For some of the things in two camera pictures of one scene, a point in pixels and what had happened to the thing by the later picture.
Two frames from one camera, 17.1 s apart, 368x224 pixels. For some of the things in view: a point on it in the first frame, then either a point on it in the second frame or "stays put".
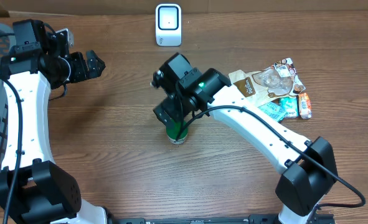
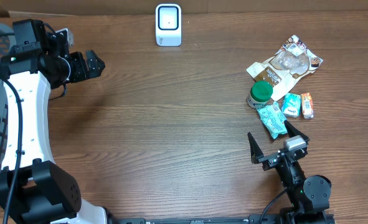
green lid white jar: (172, 134) -> (261, 92)
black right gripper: (172, 108) -> (271, 160)
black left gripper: (82, 71) stays put
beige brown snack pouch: (279, 81) -> (291, 61)
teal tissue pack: (291, 106) stays put
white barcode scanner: (168, 24) stays put
